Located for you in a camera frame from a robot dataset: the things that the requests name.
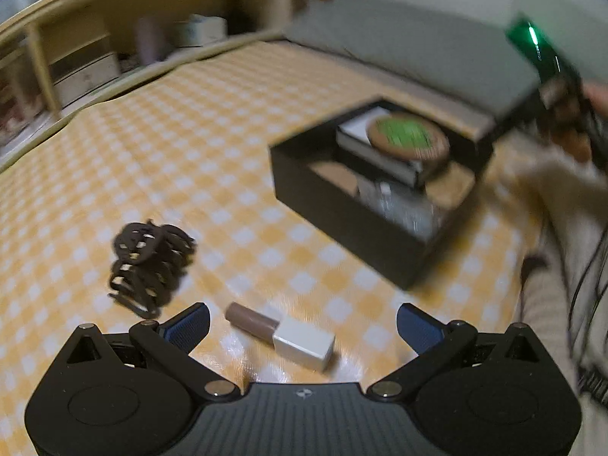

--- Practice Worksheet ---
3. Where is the oval wooden lid box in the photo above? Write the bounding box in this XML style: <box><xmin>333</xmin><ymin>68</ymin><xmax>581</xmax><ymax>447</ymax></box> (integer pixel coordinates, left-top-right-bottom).
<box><xmin>424</xmin><ymin>161</ymin><xmax>476</xmax><ymax>210</ymax></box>

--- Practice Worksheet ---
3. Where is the purple cylinder cup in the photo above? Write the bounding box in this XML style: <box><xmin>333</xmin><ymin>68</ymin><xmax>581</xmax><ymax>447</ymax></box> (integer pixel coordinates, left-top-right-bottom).
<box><xmin>135</xmin><ymin>17</ymin><xmax>167</xmax><ymax>66</ymax></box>

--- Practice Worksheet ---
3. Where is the grey pillow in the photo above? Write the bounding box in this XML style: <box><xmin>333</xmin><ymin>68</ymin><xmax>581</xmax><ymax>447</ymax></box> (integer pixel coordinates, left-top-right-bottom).
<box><xmin>285</xmin><ymin>0</ymin><xmax>539</xmax><ymax>116</ymax></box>

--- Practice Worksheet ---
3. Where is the wooden headboard shelf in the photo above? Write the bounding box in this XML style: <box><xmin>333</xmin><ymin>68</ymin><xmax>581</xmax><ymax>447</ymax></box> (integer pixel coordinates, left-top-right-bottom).
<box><xmin>1</xmin><ymin>0</ymin><xmax>296</xmax><ymax>167</ymax></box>

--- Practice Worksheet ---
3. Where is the white black Chanel box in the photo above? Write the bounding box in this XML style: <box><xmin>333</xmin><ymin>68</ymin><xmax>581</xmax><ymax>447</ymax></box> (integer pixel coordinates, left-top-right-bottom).
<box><xmin>336</xmin><ymin>106</ymin><xmax>449</xmax><ymax>188</ymax></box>

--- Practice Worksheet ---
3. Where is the beige sleeved forearm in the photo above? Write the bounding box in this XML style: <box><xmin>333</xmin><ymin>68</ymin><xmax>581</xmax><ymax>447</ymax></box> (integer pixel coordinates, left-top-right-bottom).
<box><xmin>511</xmin><ymin>154</ymin><xmax>607</xmax><ymax>455</ymax></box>

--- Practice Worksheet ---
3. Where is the round cork frog coaster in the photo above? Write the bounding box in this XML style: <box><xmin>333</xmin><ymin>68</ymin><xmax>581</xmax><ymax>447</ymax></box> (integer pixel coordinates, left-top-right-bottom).
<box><xmin>366</xmin><ymin>113</ymin><xmax>450</xmax><ymax>163</ymax></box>

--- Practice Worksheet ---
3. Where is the round wooden coaster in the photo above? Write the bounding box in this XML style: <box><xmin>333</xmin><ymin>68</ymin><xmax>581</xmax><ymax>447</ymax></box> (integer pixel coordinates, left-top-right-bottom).
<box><xmin>309</xmin><ymin>161</ymin><xmax>359</xmax><ymax>196</ymax></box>

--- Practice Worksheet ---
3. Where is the small wooden drawer house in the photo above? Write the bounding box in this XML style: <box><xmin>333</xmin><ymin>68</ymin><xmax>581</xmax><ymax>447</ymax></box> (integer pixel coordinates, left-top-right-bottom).
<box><xmin>42</xmin><ymin>13</ymin><xmax>120</xmax><ymax>108</ymax></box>

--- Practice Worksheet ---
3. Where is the white capped lipstick tube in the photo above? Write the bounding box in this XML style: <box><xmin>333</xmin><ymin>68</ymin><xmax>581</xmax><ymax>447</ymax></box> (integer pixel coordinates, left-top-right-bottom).
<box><xmin>225</xmin><ymin>302</ymin><xmax>335</xmax><ymax>372</ymax></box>

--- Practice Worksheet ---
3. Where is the large black box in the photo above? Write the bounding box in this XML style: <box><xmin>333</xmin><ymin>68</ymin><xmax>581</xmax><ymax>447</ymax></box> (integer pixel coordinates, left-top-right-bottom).
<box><xmin>269</xmin><ymin>99</ymin><xmax>474</xmax><ymax>289</ymax></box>

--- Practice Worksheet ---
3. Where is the tissue box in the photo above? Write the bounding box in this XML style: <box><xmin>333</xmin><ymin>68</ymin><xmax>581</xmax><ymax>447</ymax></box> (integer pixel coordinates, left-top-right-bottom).
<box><xmin>172</xmin><ymin>14</ymin><xmax>227</xmax><ymax>48</ymax></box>

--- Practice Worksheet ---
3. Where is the yellow checkered blanket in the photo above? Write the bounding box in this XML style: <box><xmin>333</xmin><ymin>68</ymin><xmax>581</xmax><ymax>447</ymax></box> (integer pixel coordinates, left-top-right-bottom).
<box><xmin>1</xmin><ymin>42</ymin><xmax>541</xmax><ymax>455</ymax></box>

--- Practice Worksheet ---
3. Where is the person's right hand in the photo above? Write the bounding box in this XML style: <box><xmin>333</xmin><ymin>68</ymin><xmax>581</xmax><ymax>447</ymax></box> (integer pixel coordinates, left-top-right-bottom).
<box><xmin>537</xmin><ymin>76</ymin><xmax>607</xmax><ymax>171</ymax></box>

